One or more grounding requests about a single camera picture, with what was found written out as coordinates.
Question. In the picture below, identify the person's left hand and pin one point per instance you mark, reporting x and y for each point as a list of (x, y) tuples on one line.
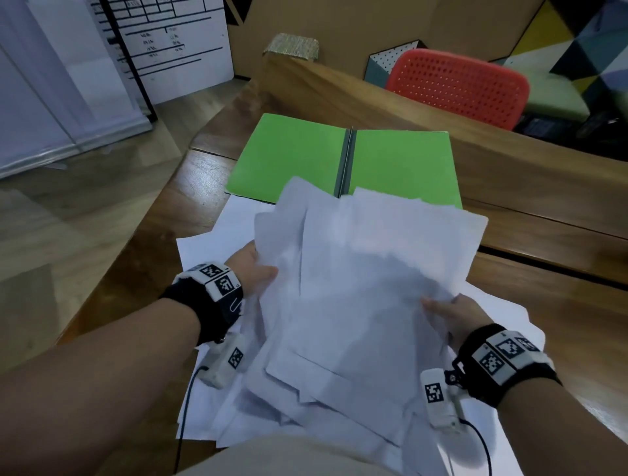
[(252, 274)]

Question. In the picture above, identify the person's right hand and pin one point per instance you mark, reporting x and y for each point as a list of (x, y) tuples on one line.
[(461, 321)]

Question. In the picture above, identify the pile of white papers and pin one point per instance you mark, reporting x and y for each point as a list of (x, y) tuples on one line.
[(368, 274)]

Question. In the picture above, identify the green folder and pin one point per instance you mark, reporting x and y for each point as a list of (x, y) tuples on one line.
[(289, 157)]

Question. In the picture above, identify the person's left forearm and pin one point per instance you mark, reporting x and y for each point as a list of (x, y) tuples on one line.
[(98, 392)]

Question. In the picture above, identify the person's right forearm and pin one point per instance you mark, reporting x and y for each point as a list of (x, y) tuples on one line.
[(554, 431)]

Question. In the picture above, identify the person's beige clothing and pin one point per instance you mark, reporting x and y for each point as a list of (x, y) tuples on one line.
[(275, 461)]

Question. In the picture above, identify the black left wristband with markers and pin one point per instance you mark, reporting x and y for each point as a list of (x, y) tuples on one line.
[(206, 304)]

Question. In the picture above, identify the black wristband with markers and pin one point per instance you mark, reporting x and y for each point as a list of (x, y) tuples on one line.
[(500, 368), (206, 304)]

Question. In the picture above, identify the black right wristband with markers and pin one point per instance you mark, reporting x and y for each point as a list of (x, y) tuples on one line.
[(500, 368)]

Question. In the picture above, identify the white board with chart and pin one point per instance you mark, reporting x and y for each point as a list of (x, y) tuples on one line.
[(186, 73)]

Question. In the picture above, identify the patterned woven box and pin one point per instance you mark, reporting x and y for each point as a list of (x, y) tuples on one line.
[(294, 46)]

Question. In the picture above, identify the red perforated chair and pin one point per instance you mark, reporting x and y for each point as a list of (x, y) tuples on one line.
[(451, 83)]

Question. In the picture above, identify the teal white dotted box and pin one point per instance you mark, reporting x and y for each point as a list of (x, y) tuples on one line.
[(377, 71)]

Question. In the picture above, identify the green bench cushion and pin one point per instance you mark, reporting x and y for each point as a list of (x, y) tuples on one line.
[(554, 100)]

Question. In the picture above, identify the white banner panel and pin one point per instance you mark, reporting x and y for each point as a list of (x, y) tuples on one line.
[(49, 113)]

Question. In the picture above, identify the colourful triangle patterned backrest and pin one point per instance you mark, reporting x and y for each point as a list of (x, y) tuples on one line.
[(598, 39)]

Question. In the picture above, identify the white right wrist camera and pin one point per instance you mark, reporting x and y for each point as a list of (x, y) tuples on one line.
[(439, 402)]

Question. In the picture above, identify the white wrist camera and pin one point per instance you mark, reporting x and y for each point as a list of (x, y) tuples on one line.
[(225, 365), (439, 402)]

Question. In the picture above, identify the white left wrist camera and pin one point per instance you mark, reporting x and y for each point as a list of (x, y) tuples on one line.
[(225, 365)]

